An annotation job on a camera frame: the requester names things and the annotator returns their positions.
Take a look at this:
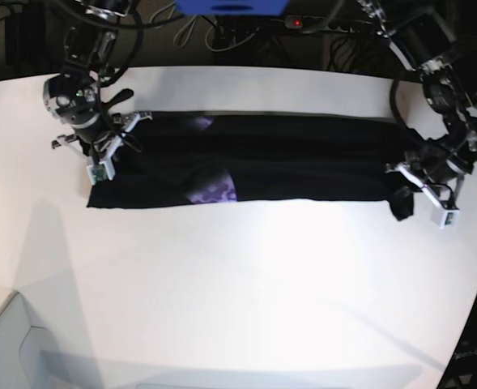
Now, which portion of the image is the blue box overhead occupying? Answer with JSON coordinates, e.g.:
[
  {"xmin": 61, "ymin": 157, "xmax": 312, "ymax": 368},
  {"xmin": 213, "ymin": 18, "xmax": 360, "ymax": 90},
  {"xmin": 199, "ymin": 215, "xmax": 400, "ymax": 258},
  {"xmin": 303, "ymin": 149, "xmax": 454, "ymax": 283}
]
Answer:
[{"xmin": 175, "ymin": 0, "xmax": 288, "ymax": 15}]

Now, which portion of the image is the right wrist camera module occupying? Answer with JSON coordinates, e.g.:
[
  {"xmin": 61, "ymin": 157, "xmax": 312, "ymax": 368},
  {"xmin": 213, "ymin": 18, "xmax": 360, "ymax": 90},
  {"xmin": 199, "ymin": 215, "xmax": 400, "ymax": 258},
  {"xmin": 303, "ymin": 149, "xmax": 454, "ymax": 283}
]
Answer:
[{"xmin": 87, "ymin": 160, "xmax": 115, "ymax": 186}]

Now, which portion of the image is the white coiled cable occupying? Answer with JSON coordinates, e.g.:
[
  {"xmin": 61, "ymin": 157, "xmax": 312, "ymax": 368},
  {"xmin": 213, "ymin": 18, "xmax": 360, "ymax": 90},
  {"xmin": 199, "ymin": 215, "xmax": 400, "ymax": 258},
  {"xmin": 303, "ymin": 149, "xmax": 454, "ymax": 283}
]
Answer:
[{"xmin": 148, "ymin": 3, "xmax": 207, "ymax": 48}]

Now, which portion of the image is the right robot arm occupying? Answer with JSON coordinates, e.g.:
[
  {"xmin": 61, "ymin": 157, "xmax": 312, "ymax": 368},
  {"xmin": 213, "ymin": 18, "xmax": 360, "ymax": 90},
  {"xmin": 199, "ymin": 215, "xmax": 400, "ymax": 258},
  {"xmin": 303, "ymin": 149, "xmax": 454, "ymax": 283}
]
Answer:
[{"xmin": 43, "ymin": 1, "xmax": 152, "ymax": 185}]

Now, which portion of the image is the black power strip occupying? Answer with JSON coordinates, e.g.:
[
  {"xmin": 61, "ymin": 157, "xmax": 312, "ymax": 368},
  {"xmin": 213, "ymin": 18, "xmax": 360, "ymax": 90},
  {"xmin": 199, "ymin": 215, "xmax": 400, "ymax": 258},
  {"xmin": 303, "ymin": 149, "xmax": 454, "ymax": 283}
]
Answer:
[{"xmin": 283, "ymin": 14, "xmax": 376, "ymax": 36}]

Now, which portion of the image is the white bin bottom left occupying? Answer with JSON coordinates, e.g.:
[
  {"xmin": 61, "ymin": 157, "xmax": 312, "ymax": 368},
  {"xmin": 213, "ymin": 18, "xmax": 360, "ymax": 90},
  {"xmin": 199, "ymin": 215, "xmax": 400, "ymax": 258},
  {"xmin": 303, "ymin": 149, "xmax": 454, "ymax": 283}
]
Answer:
[{"xmin": 0, "ymin": 289, "xmax": 101, "ymax": 389}]

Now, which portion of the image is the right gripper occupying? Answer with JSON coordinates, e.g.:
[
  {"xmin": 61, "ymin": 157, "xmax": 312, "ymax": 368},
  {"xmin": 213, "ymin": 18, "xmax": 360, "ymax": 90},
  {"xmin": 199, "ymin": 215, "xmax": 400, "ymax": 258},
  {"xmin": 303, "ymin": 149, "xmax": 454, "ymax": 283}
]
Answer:
[{"xmin": 51, "ymin": 111, "xmax": 152, "ymax": 170}]

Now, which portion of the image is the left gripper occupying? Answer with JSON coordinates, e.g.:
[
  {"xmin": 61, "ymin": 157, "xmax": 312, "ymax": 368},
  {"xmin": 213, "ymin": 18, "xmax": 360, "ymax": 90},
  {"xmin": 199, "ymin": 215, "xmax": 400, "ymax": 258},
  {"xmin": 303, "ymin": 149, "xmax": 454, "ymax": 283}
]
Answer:
[{"xmin": 385, "ymin": 149, "xmax": 474, "ymax": 209}]

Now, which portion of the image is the black t-shirt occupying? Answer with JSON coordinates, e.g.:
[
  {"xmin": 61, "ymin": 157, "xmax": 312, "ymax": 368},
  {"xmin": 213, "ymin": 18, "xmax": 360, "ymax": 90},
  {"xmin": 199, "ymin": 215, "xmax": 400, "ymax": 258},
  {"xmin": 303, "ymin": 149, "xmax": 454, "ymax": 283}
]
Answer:
[{"xmin": 87, "ymin": 115, "xmax": 414, "ymax": 220}]

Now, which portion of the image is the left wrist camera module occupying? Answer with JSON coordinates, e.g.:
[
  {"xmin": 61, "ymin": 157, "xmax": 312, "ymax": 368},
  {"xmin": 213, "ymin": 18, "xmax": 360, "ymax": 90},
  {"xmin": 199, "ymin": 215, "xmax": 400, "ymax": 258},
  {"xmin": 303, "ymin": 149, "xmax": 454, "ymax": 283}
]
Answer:
[{"xmin": 431, "ymin": 207, "xmax": 460, "ymax": 229}]

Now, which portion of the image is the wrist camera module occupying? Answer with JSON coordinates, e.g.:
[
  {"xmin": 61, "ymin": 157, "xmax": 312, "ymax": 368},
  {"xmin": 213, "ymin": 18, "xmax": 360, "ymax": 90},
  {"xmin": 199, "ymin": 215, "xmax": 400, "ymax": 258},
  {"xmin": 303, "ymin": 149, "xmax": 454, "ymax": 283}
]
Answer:
[
  {"xmin": 87, "ymin": 160, "xmax": 115, "ymax": 186},
  {"xmin": 431, "ymin": 207, "xmax": 460, "ymax": 229}
]

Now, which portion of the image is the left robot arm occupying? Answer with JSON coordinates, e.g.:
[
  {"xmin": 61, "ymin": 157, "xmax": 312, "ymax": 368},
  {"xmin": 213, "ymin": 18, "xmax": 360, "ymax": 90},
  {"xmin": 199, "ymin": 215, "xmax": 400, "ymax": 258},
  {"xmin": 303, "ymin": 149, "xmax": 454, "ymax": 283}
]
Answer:
[{"xmin": 359, "ymin": 1, "xmax": 477, "ymax": 229}]

